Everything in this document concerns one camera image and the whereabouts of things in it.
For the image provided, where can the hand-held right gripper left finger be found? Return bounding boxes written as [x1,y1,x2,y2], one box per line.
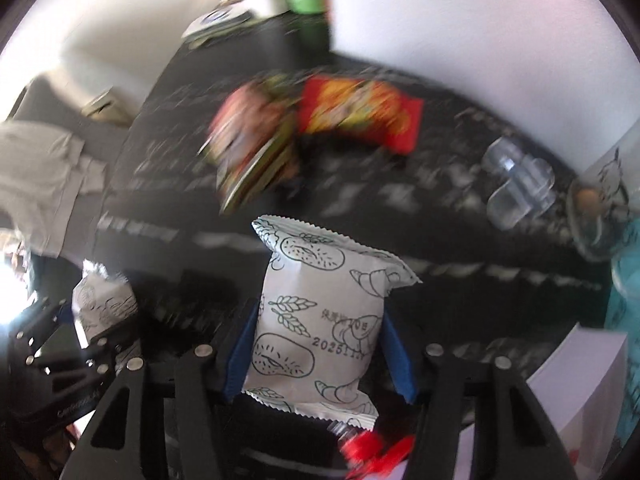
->
[75,299,262,480]

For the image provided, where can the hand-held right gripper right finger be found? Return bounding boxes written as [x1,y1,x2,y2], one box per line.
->
[381,310,577,480]

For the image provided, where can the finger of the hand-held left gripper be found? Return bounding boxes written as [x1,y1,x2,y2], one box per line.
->
[9,299,75,357]
[26,324,142,387]

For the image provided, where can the white bread packet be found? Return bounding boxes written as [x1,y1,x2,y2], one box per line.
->
[71,259,140,343]
[241,215,423,433]

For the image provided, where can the white storage box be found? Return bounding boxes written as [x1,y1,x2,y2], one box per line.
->
[390,321,630,480]

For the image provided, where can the small red packet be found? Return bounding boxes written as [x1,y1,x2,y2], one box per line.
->
[327,421,417,480]

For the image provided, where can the white cloth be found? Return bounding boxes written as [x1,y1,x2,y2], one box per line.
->
[0,119,103,257]

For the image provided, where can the clear plastic holder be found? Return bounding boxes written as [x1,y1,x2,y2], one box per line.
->
[481,136,557,232]

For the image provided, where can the grey sofa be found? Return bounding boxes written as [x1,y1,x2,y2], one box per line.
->
[10,72,126,161]

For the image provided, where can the red and green snack packet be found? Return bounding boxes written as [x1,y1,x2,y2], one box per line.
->
[199,74,302,217]

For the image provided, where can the cardboard box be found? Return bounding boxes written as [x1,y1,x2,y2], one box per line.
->
[81,89,137,127]

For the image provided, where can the teal cloth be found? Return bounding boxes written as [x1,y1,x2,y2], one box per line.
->
[599,220,640,443]

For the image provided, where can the clear glass cup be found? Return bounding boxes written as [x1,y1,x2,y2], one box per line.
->
[566,144,640,263]

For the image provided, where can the white round scale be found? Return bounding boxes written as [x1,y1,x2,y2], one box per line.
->
[181,4,257,47]

